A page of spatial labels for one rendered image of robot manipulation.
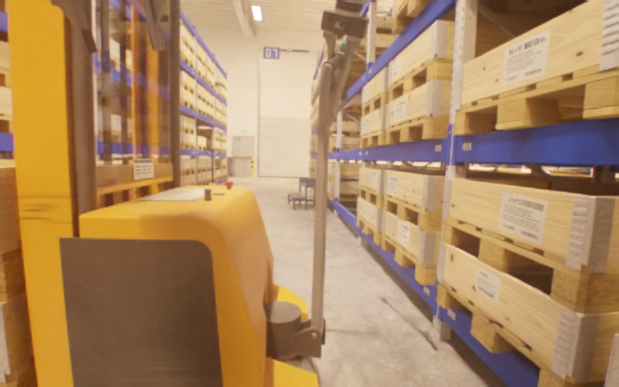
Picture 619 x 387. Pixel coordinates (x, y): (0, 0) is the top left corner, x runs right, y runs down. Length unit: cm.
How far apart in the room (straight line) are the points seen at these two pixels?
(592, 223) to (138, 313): 122
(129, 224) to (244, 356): 44
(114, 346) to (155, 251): 27
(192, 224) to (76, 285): 33
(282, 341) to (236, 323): 42
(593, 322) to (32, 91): 161
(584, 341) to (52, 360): 149
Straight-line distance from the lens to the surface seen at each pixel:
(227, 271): 78
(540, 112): 140
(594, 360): 129
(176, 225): 78
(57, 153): 95
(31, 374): 122
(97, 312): 94
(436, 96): 197
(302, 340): 124
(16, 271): 109
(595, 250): 114
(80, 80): 94
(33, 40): 102
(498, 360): 163
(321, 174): 105
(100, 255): 88
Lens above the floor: 103
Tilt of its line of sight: 6 degrees down
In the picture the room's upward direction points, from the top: 2 degrees clockwise
